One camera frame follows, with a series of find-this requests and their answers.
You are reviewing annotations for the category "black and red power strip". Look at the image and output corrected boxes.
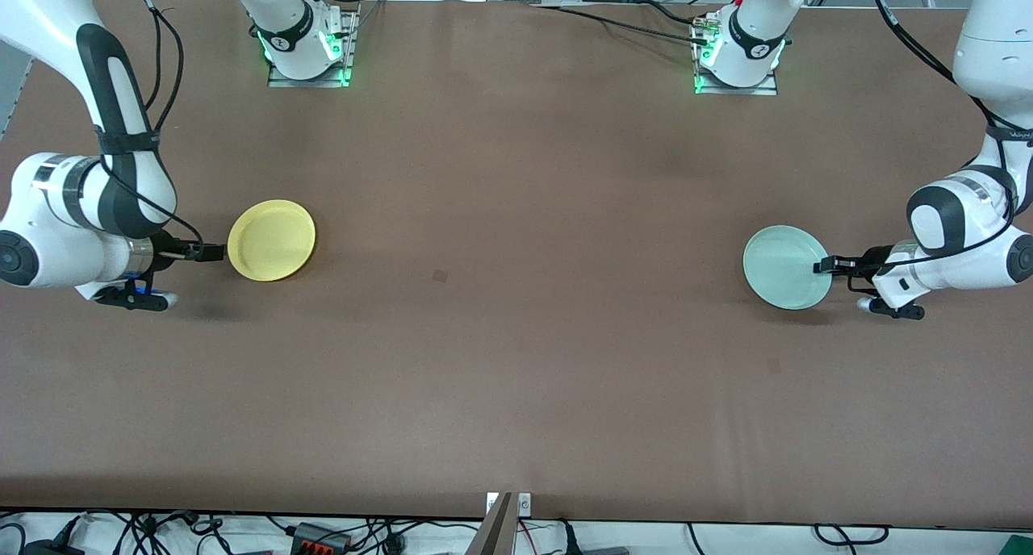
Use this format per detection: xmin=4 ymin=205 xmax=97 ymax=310
xmin=291 ymin=522 xmax=353 ymax=555

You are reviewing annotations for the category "tangled black floor cable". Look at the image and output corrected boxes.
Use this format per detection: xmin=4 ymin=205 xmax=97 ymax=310
xmin=81 ymin=511 xmax=243 ymax=555

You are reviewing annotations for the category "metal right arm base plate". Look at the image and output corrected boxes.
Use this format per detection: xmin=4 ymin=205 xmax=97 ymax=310
xmin=268 ymin=6 xmax=358 ymax=88

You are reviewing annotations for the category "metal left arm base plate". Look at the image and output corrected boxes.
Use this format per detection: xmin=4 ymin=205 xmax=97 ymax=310
xmin=694 ymin=15 xmax=780 ymax=97

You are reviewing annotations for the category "thick black cable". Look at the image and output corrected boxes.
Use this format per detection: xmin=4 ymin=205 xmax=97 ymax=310
xmin=638 ymin=0 xmax=705 ymax=26

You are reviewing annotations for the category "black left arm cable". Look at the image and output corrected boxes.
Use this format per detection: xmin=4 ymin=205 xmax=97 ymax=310
xmin=865 ymin=0 xmax=1033 ymax=267

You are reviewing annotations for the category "thin black cable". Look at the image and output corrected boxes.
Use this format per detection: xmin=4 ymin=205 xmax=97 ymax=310
xmin=533 ymin=5 xmax=713 ymax=44

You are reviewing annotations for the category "yellow plastic plate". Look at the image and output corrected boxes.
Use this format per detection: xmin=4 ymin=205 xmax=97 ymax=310
xmin=228 ymin=199 xmax=317 ymax=282

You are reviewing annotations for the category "looped black floor cable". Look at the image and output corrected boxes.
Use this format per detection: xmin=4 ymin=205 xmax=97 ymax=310
xmin=813 ymin=524 xmax=891 ymax=549

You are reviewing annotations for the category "pale green plastic plate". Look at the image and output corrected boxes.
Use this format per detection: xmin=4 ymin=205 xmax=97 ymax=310
xmin=742 ymin=225 xmax=833 ymax=311

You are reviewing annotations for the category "grey wooden post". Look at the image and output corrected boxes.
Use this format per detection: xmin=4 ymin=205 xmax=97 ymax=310
xmin=466 ymin=492 xmax=517 ymax=555

